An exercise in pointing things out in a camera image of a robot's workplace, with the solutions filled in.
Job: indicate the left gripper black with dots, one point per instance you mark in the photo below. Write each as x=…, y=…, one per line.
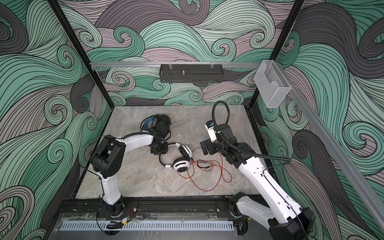
x=165, y=150

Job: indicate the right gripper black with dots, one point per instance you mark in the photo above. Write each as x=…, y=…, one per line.
x=212, y=149

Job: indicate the white black headphones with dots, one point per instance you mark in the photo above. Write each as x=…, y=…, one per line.
x=181, y=164

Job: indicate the black blue headphones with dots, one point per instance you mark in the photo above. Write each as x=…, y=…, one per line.
x=159, y=125

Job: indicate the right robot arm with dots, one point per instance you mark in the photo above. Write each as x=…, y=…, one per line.
x=282, y=216

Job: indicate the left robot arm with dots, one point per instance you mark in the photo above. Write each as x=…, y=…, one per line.
x=107, y=160

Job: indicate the black perforated metal tray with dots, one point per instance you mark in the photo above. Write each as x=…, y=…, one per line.
x=196, y=74

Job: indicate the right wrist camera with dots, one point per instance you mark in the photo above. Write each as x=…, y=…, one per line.
x=209, y=125

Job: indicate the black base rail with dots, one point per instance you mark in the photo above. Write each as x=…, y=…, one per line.
x=216, y=206

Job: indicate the black frame post right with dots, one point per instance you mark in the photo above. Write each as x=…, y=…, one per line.
x=287, y=27

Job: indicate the black frame post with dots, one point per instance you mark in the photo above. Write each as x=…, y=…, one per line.
x=287, y=27
x=55, y=6

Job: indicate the white slotted cable duct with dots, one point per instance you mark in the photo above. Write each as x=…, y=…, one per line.
x=151, y=226

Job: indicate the clear plastic wall bin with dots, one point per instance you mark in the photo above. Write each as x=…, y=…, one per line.
x=272, y=82

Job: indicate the aluminium rail back wall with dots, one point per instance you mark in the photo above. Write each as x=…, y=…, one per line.
x=134, y=64

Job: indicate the aluminium rail wall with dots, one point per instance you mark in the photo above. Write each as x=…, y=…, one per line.
x=134, y=64
x=366, y=193

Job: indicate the black frame post left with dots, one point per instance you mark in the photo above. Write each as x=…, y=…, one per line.
x=55, y=6

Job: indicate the aluminium rail right wall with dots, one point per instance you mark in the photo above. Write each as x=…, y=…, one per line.
x=366, y=193

